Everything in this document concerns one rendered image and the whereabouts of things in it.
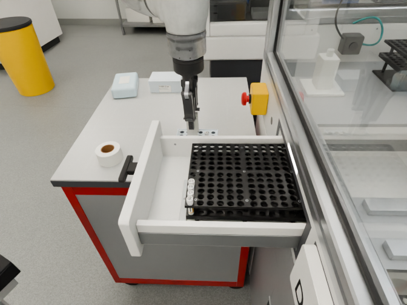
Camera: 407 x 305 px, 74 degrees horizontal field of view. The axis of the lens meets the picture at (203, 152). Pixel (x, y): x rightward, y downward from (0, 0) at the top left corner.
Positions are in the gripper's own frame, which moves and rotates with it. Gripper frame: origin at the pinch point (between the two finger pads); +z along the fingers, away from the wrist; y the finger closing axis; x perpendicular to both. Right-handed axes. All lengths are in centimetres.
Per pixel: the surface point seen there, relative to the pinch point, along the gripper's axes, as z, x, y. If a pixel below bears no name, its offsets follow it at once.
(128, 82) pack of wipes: 3.1, -29.9, -31.8
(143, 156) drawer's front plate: -9.1, -6.2, 24.4
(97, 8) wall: 57, -213, -401
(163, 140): -5.0, -5.0, 14.1
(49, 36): 68, -239, -294
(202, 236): -3.0, 6.8, 37.8
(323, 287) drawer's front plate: -9, 23, 47
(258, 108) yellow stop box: -3.0, 18.7, -5.2
